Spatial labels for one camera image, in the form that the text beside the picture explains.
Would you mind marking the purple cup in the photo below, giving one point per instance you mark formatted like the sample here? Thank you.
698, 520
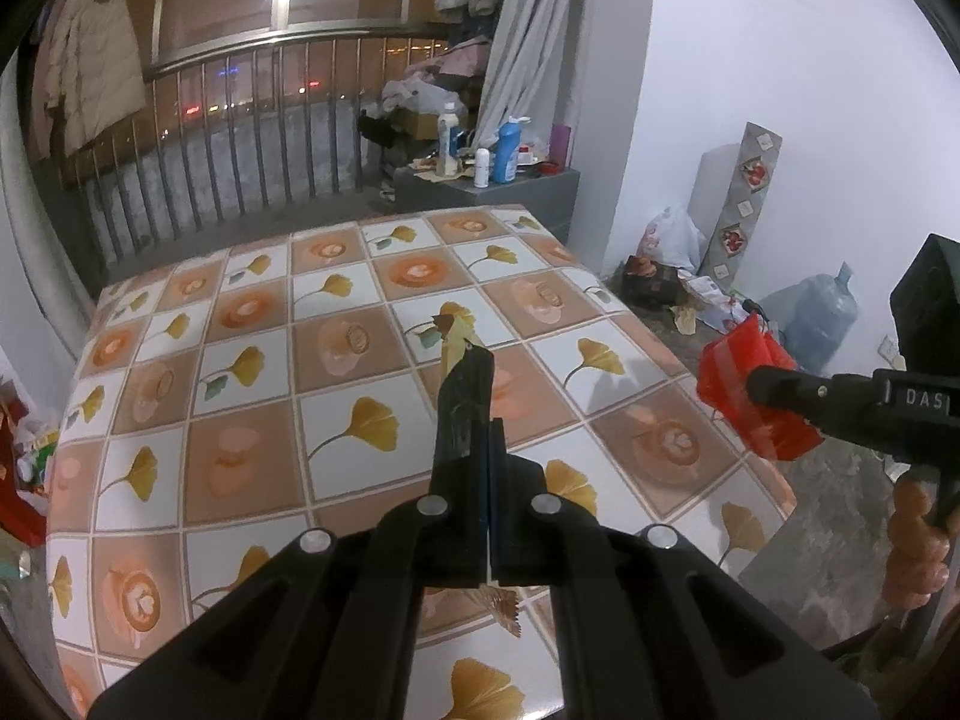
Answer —
562, 146

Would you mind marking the metal railing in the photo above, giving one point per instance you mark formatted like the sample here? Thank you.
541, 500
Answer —
247, 120

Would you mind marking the person's right hand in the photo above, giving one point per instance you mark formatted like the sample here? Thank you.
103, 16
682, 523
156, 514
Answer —
911, 555

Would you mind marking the wall socket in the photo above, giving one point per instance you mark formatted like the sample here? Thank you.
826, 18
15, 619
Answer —
889, 351

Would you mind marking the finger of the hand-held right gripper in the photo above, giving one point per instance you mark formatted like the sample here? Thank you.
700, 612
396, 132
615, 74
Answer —
817, 401

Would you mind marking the beige padded coat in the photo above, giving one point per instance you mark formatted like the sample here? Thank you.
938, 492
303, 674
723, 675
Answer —
86, 60

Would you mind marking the grey curtain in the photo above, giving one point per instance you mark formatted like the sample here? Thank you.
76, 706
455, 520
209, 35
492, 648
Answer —
529, 37

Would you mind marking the red lid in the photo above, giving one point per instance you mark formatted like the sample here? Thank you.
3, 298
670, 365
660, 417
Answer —
553, 169

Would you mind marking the black bag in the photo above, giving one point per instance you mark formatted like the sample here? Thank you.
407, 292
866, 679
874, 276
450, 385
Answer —
375, 129

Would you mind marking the tall white bottle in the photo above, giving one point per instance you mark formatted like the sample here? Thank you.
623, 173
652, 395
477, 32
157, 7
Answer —
448, 142

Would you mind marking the white panel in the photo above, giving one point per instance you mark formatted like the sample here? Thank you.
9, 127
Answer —
709, 195

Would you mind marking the white plastic bag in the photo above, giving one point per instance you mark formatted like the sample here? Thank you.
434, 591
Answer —
671, 240

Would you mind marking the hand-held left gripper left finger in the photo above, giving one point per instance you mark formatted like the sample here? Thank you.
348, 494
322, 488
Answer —
457, 525

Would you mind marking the blue water jug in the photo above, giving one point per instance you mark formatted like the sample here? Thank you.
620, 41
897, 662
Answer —
821, 322

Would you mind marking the cardboard box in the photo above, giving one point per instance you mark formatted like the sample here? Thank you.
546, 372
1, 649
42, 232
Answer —
420, 124

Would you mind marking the rolled patterned mat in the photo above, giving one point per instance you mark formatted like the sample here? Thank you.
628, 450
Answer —
742, 202

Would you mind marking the grey cabinet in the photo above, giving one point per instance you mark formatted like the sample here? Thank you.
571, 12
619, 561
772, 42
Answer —
495, 202

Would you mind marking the red printed bag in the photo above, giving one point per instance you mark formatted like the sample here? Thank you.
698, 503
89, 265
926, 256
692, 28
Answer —
19, 465

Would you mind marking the patterned paper stack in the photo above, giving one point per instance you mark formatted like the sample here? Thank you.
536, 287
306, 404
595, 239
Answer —
712, 304

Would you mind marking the red plastic packet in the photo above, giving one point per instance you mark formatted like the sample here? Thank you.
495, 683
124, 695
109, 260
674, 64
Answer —
735, 382

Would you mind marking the tile-patterned tablecloth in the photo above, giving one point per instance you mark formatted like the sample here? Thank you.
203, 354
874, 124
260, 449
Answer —
300, 360

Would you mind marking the small white bottle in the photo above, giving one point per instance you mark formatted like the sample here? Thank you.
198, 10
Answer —
482, 169

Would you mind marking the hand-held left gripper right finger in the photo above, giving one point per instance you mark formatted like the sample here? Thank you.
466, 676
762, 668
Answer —
517, 525

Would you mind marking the pile of clothes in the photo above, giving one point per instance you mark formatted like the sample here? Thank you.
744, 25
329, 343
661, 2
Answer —
435, 75

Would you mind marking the blue bottle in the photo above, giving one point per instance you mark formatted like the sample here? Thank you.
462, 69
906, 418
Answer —
508, 154

